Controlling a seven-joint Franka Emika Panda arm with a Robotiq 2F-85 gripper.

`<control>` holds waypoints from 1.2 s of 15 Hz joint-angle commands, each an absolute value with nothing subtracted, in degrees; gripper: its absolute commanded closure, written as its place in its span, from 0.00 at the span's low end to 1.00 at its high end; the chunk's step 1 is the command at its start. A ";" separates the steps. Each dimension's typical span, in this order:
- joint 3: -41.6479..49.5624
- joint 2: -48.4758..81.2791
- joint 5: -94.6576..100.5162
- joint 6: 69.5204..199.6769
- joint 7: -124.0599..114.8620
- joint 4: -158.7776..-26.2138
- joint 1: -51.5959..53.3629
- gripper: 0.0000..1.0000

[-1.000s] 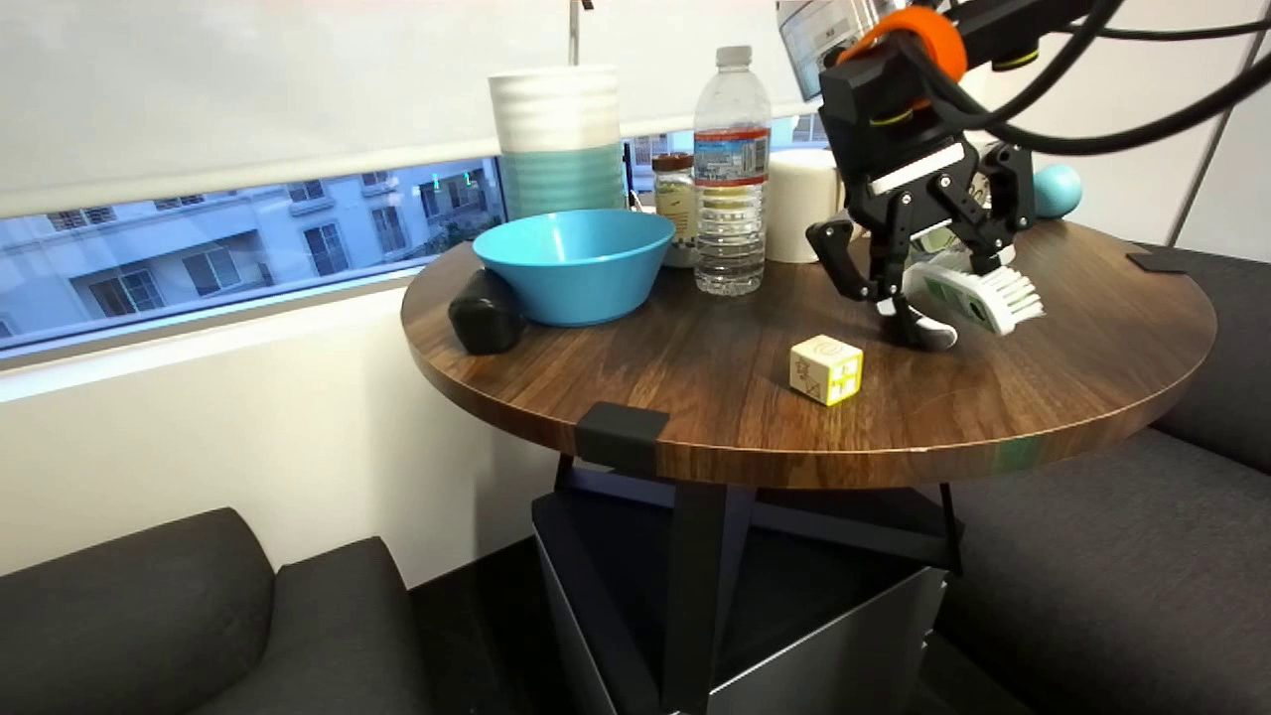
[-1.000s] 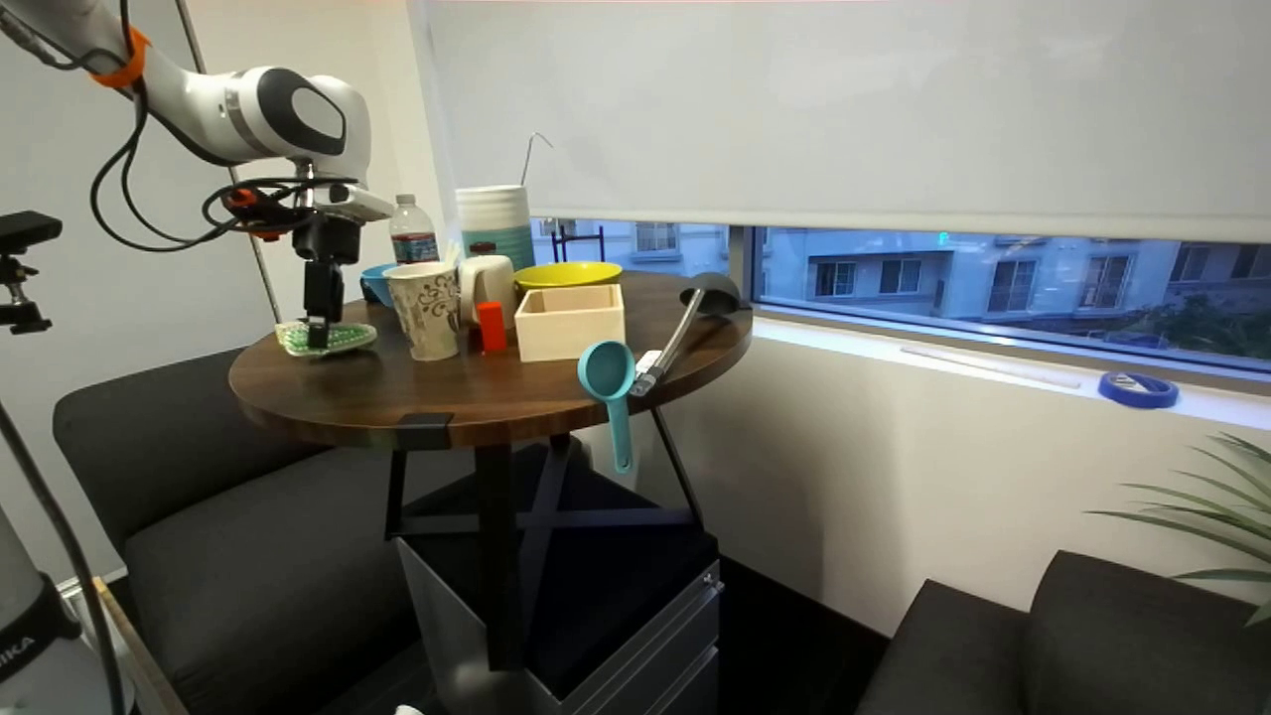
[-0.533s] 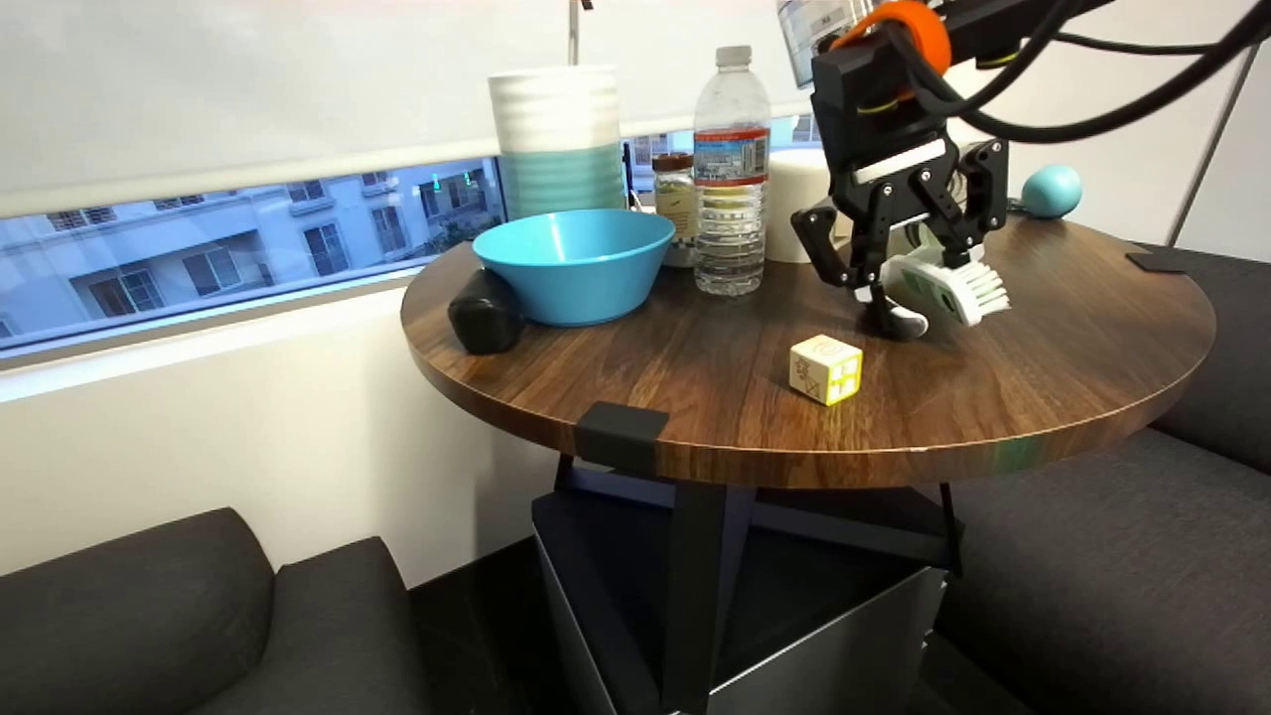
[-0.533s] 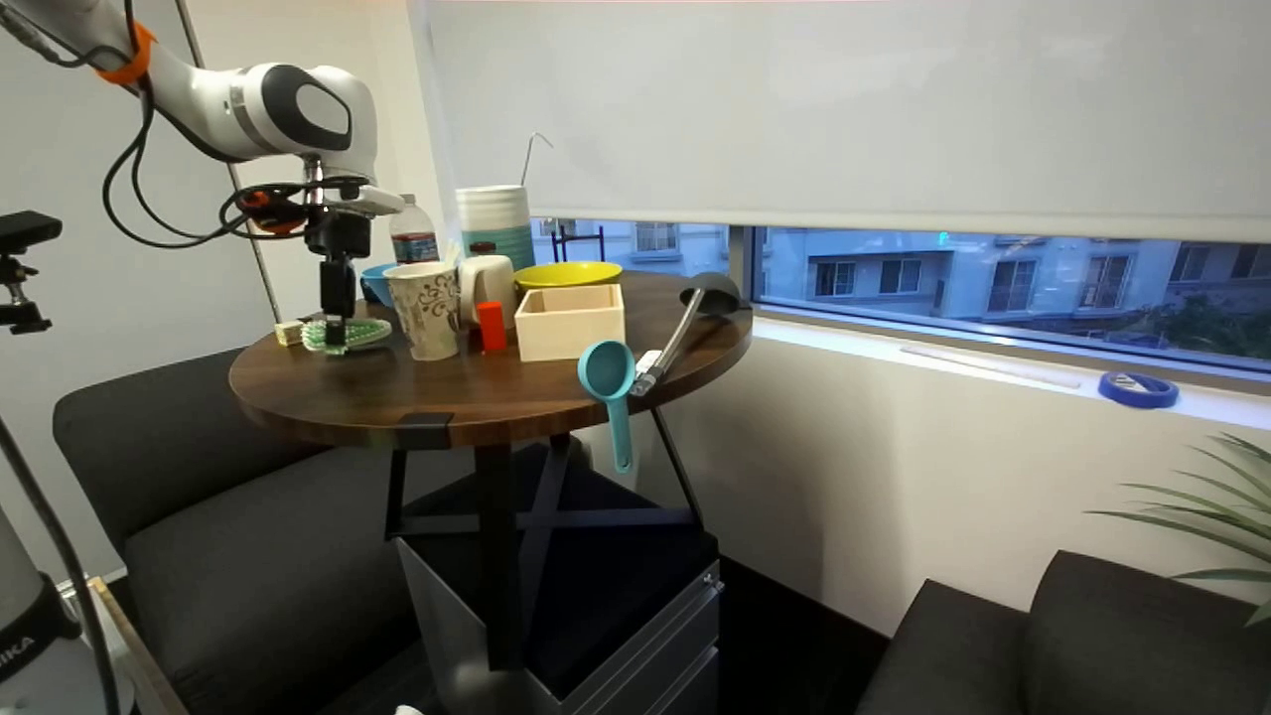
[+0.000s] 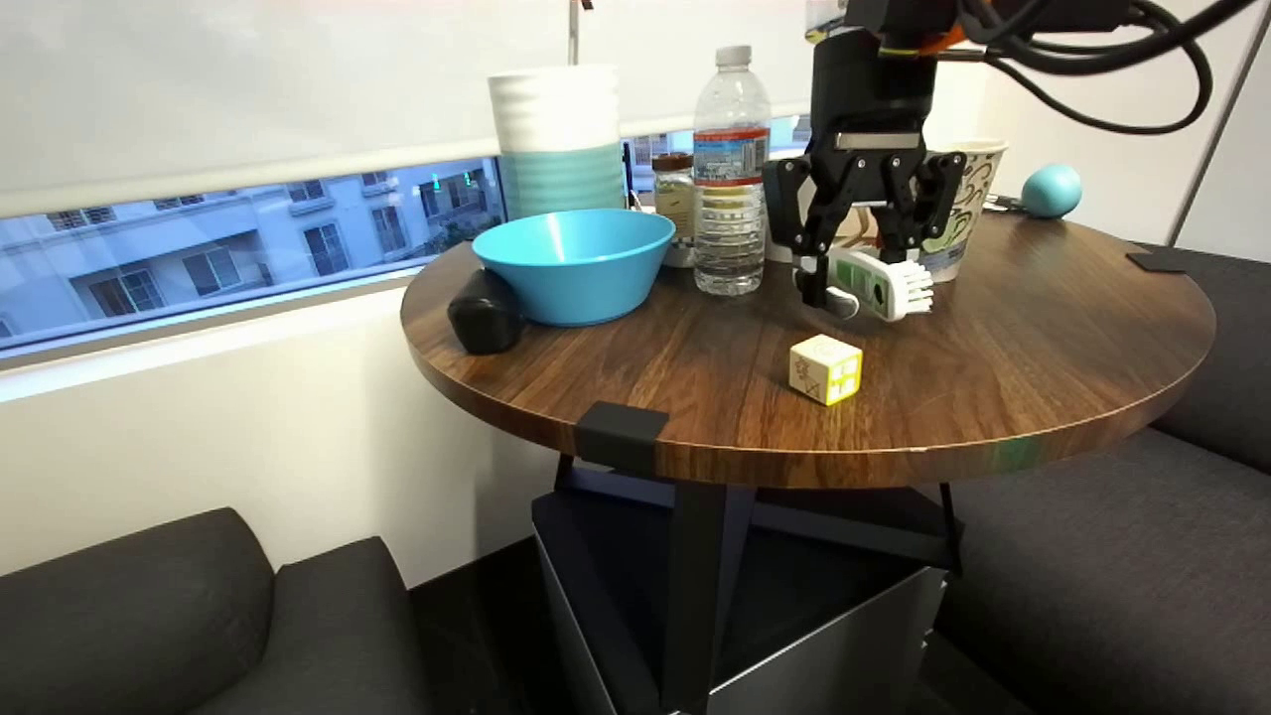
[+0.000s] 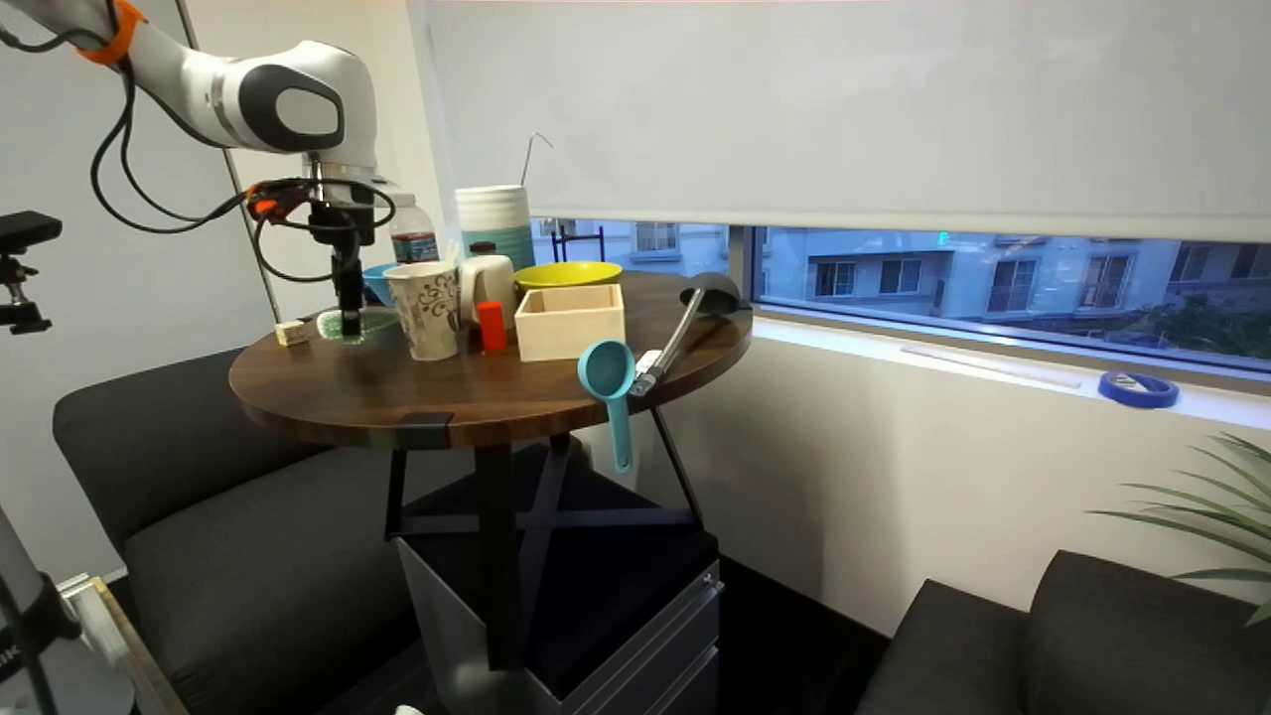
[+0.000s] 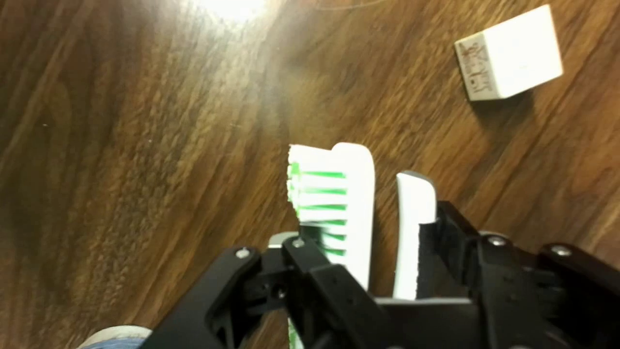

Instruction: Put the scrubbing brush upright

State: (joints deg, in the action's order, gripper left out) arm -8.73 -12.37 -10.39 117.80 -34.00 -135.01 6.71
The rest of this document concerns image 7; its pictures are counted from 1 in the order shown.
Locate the patterned paper cup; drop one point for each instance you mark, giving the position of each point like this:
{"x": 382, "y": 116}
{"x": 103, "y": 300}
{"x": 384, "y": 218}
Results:
{"x": 116, "y": 339}

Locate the round dark wooden table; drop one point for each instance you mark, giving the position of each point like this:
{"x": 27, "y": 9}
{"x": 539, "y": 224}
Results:
{"x": 128, "y": 162}

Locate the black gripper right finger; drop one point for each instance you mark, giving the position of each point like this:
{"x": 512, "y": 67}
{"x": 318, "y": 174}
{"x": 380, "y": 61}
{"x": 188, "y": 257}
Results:
{"x": 515, "y": 292}

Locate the small white cube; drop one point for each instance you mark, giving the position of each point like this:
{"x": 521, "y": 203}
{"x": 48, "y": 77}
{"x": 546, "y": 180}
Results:
{"x": 515, "y": 55}

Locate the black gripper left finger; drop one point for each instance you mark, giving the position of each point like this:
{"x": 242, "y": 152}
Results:
{"x": 322, "y": 304}

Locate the green white scrubbing brush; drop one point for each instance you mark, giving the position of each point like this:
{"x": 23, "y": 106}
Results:
{"x": 351, "y": 195}

